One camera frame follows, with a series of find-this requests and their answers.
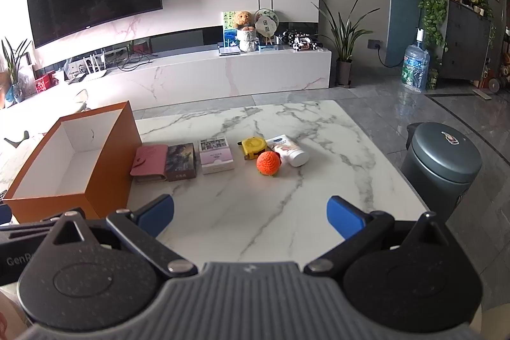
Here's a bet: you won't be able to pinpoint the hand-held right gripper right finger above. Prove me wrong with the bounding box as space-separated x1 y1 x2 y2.
303 195 460 279

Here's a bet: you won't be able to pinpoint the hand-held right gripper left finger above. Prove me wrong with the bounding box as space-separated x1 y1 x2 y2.
40 193 199 279

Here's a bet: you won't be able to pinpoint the pink wallet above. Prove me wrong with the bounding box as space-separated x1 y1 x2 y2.
130 144 170 183

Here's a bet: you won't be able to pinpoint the orange cardboard box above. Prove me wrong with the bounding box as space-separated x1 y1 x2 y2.
3 101 143 223

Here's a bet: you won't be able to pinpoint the purple white card box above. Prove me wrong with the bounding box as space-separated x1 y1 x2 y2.
198 137 235 175

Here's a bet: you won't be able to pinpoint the white lotion tube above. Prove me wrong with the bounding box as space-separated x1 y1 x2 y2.
266 135 309 167

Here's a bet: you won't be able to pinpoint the orange crochet ball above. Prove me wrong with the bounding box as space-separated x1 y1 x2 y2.
256 151 283 177

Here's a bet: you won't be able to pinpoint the yellow tape measure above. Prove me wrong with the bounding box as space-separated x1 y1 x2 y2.
241 137 267 161

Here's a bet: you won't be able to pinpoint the dark card box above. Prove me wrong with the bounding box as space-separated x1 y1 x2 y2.
164 143 197 182

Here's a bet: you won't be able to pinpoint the grey trash bin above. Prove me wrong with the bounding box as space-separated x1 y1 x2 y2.
400 122 483 223

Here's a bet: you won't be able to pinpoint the grassy plant in glass vase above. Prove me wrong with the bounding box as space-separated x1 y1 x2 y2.
1 38 33 104

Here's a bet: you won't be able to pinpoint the clear rolling stool chair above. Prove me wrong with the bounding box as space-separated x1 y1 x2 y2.
66 89 89 113

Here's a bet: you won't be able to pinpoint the long-leaf potted plant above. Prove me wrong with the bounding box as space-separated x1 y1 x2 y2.
313 0 381 88

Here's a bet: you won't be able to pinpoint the white router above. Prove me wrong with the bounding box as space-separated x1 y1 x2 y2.
80 51 108 80

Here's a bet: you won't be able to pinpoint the white marble tv console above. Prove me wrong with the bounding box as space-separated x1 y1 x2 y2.
0 45 332 118

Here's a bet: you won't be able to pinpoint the large water bottle with pump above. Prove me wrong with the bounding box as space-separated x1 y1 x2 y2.
402 27 430 93

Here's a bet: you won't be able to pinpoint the black white figurine set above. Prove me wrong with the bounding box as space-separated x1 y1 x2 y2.
281 30 324 52

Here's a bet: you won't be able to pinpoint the green blue painting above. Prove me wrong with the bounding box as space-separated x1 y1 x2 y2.
222 11 242 48

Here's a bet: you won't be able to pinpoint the decorative plate on stand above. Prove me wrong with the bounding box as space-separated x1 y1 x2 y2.
254 9 279 38

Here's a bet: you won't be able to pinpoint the brown teddy bear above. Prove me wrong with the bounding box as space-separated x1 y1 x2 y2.
233 11 254 31

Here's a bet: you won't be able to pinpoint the dark grey cabinet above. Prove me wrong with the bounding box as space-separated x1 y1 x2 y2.
440 0 492 82

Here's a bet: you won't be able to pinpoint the black cables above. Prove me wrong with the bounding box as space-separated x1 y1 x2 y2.
117 49 154 70

